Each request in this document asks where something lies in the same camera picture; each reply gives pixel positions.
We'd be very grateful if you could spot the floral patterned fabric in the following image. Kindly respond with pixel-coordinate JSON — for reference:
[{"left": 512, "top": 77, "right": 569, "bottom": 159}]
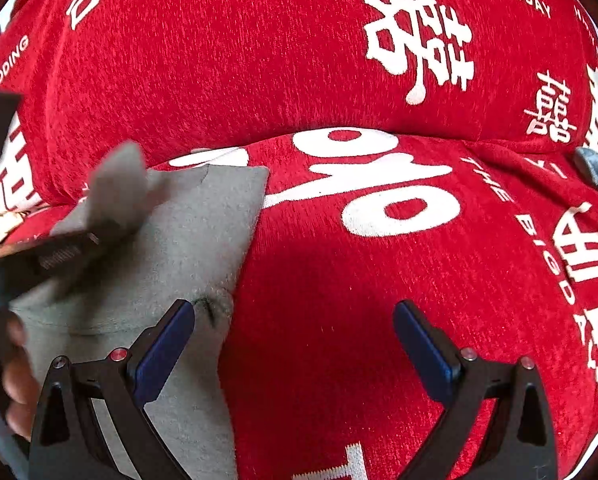
[{"left": 0, "top": 210, "right": 36, "bottom": 257}]

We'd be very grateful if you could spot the red printed blanket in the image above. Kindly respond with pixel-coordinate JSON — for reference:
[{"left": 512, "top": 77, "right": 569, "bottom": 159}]
[{"left": 0, "top": 0, "right": 598, "bottom": 480}]

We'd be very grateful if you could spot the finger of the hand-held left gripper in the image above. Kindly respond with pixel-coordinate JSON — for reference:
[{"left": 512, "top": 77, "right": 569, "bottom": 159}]
[{"left": 0, "top": 231, "right": 101, "bottom": 282}]

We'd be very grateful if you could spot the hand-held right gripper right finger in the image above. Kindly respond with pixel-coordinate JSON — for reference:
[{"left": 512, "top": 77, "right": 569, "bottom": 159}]
[{"left": 393, "top": 300, "right": 560, "bottom": 480}]

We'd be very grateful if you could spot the small grey garment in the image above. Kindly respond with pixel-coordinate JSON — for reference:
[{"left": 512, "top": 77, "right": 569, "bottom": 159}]
[{"left": 9, "top": 140, "right": 271, "bottom": 480}]

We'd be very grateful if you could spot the person's left hand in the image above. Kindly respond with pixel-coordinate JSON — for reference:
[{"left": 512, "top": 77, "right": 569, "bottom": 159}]
[{"left": 0, "top": 310, "right": 46, "bottom": 442}]

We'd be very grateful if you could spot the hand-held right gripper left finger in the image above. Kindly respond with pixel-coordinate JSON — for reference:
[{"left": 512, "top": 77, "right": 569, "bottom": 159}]
[{"left": 28, "top": 299, "right": 196, "bottom": 480}]

